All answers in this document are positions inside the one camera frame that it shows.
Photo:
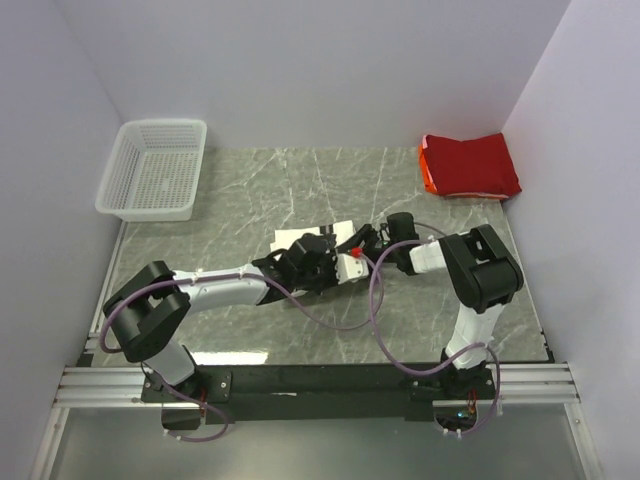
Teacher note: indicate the folded red t shirt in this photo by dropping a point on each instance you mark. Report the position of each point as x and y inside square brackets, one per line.
[472, 162]

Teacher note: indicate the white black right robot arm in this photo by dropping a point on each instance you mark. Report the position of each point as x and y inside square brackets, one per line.
[484, 275]

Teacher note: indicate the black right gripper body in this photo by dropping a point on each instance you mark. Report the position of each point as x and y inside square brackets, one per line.
[374, 253]

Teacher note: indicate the white plastic basket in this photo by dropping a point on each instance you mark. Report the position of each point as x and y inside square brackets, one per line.
[153, 171]

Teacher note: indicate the black base crossbar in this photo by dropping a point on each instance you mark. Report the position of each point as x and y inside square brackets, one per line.
[315, 392]

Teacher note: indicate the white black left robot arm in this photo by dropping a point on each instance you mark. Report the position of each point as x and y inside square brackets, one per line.
[144, 314]

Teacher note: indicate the white t shirt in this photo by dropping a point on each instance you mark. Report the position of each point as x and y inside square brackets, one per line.
[295, 237]

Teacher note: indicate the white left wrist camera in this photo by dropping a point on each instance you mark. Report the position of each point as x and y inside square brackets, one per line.
[351, 266]

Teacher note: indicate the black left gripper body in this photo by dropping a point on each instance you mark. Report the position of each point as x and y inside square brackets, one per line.
[322, 278]

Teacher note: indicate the aluminium rail frame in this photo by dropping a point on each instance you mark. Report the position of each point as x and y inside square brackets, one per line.
[336, 421]

